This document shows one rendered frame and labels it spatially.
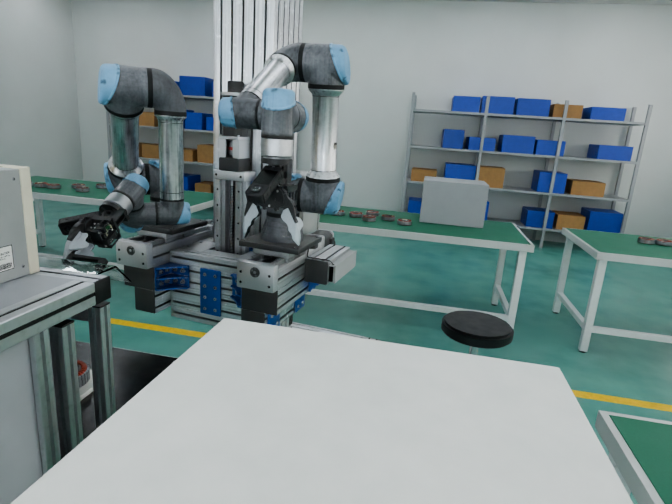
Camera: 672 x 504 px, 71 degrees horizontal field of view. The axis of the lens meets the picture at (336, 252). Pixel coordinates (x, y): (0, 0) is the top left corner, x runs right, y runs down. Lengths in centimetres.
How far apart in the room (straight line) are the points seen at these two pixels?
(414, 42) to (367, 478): 739
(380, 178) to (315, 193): 601
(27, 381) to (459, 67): 710
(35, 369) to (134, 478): 61
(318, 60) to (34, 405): 113
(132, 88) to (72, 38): 819
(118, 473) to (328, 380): 18
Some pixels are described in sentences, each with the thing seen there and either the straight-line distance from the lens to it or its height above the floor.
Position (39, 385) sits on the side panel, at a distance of 95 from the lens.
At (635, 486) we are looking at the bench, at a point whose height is 72.
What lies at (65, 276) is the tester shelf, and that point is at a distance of 105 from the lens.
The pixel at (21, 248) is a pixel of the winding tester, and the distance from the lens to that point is 106.
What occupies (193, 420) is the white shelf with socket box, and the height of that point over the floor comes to 120.
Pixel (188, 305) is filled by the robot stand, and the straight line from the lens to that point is 188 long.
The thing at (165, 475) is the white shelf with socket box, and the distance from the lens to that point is 35.
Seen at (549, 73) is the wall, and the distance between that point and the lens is 769.
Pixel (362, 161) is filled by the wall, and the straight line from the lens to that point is 757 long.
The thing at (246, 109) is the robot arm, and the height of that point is 146.
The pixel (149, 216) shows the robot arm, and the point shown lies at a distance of 162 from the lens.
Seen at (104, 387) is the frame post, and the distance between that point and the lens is 113.
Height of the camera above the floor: 143
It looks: 15 degrees down
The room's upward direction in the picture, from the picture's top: 4 degrees clockwise
